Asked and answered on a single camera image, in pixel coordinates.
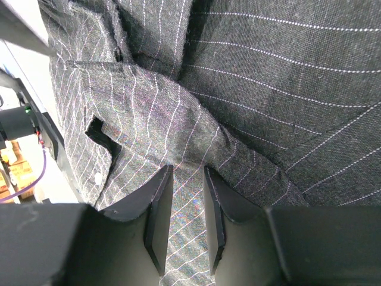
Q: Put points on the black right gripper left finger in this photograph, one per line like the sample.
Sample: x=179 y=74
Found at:
x=75 y=244

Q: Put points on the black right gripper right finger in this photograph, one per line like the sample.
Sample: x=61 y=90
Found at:
x=288 y=245

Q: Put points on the dark pinstriped long sleeve shirt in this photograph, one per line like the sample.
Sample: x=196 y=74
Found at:
x=282 y=98

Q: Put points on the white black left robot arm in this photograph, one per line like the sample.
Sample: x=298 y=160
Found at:
x=27 y=119

